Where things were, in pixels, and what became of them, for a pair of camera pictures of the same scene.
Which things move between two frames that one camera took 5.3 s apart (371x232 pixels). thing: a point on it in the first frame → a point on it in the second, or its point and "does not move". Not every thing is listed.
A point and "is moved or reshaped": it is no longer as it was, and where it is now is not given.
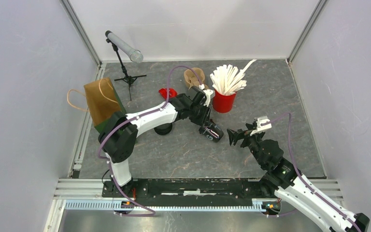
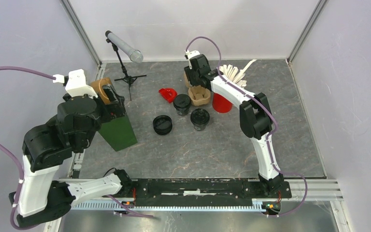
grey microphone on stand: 119,45 does not move
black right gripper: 234,136 → 189,73
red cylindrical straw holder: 223,104 does not move
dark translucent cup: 211,132 is moved or reshaped
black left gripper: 204,119 → 117,108
